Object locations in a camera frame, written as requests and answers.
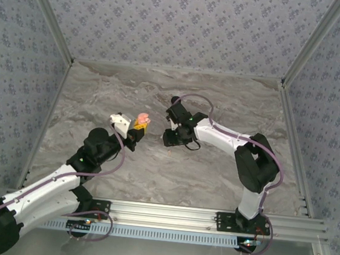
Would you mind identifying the white slotted cable duct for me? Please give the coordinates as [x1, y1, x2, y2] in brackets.
[37, 214, 264, 253]

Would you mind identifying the aluminium frame corner post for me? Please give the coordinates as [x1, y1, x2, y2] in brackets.
[280, 0, 340, 92]
[12, 0, 81, 66]

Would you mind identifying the small black controller board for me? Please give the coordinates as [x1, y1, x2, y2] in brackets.
[65, 218, 94, 233]
[235, 236, 261, 254]

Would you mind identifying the aluminium table side rail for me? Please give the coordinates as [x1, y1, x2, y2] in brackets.
[16, 58, 74, 194]
[266, 84, 327, 219]

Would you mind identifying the pink earbud charging case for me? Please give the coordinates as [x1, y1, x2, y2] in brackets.
[136, 111, 153, 125]

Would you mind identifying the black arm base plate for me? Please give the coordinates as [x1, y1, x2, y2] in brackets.
[54, 195, 112, 221]
[214, 210, 273, 238]

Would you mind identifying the aluminium frame cross rail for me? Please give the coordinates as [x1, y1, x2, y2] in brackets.
[0, 187, 330, 244]

